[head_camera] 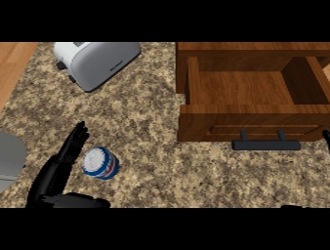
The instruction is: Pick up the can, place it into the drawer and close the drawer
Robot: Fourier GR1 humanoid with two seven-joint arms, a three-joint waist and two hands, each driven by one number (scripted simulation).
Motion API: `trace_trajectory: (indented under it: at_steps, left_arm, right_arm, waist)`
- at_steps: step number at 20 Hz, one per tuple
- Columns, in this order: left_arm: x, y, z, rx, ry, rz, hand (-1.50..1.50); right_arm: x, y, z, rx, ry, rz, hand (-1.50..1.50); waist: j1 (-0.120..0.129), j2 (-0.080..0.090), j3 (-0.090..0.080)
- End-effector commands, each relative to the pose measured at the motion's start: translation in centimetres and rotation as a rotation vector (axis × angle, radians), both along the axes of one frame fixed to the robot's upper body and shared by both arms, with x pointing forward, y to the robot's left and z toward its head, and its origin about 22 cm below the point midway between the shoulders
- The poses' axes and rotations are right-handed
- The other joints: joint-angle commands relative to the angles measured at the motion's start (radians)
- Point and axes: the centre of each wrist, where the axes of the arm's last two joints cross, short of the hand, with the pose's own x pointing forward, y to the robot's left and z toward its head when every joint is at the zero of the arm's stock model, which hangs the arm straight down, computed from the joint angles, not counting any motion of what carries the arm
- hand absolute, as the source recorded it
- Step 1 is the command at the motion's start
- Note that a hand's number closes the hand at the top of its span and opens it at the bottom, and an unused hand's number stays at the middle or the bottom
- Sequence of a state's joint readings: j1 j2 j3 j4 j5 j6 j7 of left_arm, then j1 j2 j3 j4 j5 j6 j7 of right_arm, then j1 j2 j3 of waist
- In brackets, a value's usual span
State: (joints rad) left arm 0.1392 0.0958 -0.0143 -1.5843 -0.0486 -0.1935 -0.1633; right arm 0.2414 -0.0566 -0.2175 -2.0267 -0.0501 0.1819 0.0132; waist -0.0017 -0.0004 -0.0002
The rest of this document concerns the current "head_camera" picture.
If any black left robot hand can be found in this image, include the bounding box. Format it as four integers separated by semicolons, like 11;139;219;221
26;121;111;209

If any blue and white can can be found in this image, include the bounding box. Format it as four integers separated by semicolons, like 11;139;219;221
81;146;120;181

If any wooden drawer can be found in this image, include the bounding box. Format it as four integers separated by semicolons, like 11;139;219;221
176;56;330;143

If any wooden cabinet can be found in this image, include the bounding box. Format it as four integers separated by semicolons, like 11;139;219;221
175;42;330;96

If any white toaster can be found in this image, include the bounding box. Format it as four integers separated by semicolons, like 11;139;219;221
53;42;142;94

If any dark grey drawer handle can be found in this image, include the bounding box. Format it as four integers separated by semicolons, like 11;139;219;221
231;129;302;151

